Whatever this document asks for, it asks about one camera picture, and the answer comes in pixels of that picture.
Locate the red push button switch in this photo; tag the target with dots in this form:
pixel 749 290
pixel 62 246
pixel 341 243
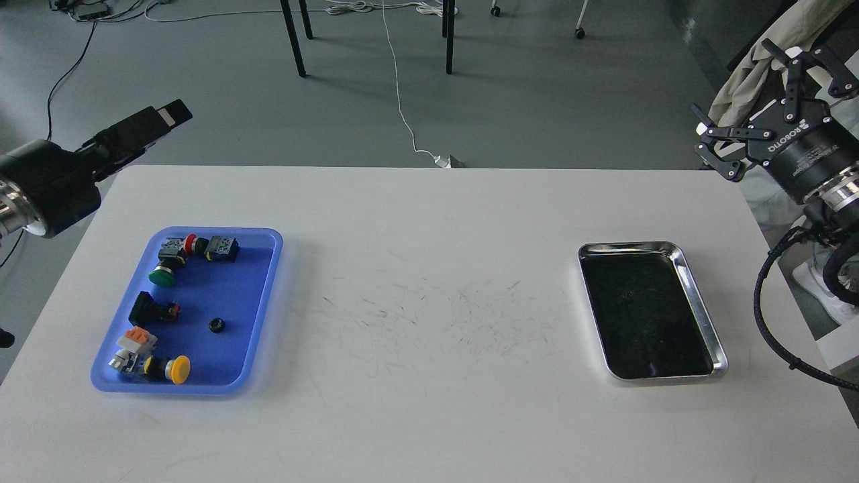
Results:
pixel 188 246

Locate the black switch contact block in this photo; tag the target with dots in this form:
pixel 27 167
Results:
pixel 222 249

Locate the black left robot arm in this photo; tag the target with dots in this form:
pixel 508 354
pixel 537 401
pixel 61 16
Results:
pixel 46 189

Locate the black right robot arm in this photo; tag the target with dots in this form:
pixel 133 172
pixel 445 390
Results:
pixel 832 225

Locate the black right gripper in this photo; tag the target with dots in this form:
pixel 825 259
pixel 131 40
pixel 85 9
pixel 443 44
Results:
pixel 807 152

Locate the blue plastic tray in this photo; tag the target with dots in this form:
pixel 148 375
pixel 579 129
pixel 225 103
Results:
pixel 237 292

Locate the white power adapter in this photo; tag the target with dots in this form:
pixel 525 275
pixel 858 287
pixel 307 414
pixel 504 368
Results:
pixel 448 162

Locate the orange grey contact block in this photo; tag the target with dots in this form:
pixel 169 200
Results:
pixel 136 345

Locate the yellow push button switch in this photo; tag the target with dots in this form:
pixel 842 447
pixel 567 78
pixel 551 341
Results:
pixel 172 370

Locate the green push button switch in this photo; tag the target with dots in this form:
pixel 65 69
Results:
pixel 164 273

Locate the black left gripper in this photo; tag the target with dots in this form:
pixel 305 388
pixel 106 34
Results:
pixel 46 190

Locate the silver metal tray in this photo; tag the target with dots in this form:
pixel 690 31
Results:
pixel 650 318

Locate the black red switch module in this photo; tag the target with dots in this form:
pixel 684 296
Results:
pixel 145 310

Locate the white chair with cloth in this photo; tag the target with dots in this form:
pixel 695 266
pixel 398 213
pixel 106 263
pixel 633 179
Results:
pixel 800 26

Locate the black table leg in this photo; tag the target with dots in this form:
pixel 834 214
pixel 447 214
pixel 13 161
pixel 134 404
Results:
pixel 448 29
pixel 292 32

